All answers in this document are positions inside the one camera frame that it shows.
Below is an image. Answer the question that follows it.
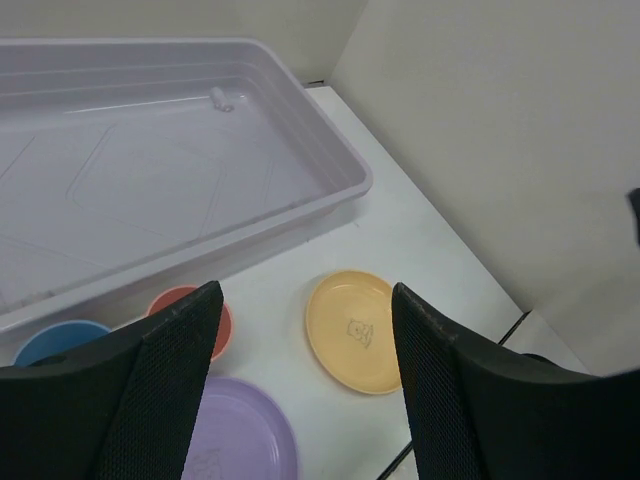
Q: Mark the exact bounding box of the yellow plate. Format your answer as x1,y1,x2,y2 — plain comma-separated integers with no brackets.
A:
305,270,401,395

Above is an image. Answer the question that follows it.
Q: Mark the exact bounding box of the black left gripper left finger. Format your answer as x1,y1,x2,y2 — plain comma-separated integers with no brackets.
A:
1,281,224,479

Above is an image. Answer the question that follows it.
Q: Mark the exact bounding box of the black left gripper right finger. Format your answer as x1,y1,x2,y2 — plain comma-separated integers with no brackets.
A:
392,284,639,479

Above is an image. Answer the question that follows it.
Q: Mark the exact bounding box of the purple plate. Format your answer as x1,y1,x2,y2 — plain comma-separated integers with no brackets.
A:
182,376,300,480

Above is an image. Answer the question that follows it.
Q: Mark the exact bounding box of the pink cup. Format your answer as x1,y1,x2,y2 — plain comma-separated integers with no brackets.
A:
146,285,234,363

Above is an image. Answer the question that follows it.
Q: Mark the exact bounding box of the lavender plastic bin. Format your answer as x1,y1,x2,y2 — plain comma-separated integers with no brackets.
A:
1,38,373,334

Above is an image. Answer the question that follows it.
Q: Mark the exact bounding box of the blue cup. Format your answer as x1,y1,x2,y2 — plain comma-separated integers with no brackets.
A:
12,319,111,367

